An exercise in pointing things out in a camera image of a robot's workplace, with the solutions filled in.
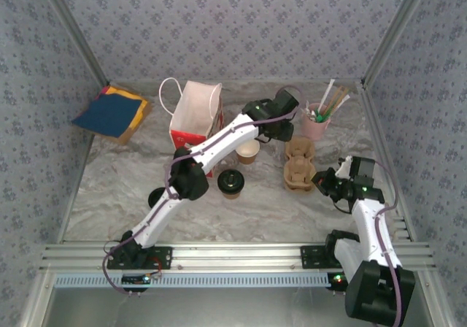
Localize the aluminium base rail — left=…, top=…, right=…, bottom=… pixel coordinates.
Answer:
left=39, top=242, right=437, bottom=272

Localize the blue paper napkin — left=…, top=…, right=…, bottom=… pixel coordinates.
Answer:
left=72, top=93, right=144, bottom=139

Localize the white red printed paper bag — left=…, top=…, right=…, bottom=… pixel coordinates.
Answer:
left=159, top=77, right=225, bottom=179

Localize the black plastic cup lid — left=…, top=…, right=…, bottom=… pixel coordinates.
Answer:
left=147, top=187, right=173, bottom=209
left=217, top=169, right=245, bottom=193

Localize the white wrapped straw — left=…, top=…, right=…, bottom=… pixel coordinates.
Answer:
left=317, top=78, right=336, bottom=112
left=325, top=93, right=352, bottom=119

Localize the pink holder cup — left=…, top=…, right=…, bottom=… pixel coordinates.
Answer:
left=300, top=102, right=332, bottom=141

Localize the small circuit board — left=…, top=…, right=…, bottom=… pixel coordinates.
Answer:
left=327, top=272, right=350, bottom=292
left=121, top=274, right=163, bottom=287

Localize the aluminium side rail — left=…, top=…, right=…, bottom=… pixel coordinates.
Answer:
left=56, top=82, right=110, bottom=242
left=357, top=80, right=417, bottom=242

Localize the aluminium frame post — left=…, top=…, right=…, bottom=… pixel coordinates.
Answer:
left=360, top=0, right=436, bottom=87
left=36, top=0, right=111, bottom=87

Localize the yellow paper napkin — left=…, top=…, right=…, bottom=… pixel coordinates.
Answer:
left=104, top=85, right=150, bottom=131

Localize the wooden stirrer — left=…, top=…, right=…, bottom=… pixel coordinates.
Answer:
left=322, top=85, right=344, bottom=116
left=324, top=88, right=350, bottom=117

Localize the brown pulp cup carrier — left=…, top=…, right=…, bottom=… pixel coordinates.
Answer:
left=283, top=139, right=317, bottom=194
left=283, top=138, right=317, bottom=193

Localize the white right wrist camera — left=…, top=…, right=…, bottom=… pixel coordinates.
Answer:
left=334, top=155, right=354, bottom=177

